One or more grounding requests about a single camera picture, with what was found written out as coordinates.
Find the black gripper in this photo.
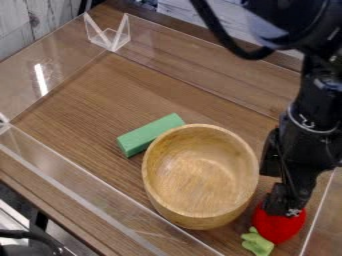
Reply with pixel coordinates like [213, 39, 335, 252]
[259, 106, 342, 217]

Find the red plush strawberry toy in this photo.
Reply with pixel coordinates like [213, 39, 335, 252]
[240, 204, 307, 256]

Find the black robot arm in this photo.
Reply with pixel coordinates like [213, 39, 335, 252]
[243, 0, 342, 218]

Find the wooden bowl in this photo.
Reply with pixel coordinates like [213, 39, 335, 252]
[141, 124, 259, 230]

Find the green foam block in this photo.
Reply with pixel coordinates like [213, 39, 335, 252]
[116, 113, 184, 158]

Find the clear acrylic enclosure wall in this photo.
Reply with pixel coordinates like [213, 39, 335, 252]
[0, 6, 342, 256]

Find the black cable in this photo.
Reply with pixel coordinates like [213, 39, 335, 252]
[188, 0, 277, 61]

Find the black table frame bracket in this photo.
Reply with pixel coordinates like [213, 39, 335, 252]
[29, 209, 77, 256]

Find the clear acrylic corner bracket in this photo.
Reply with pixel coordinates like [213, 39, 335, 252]
[82, 13, 130, 52]

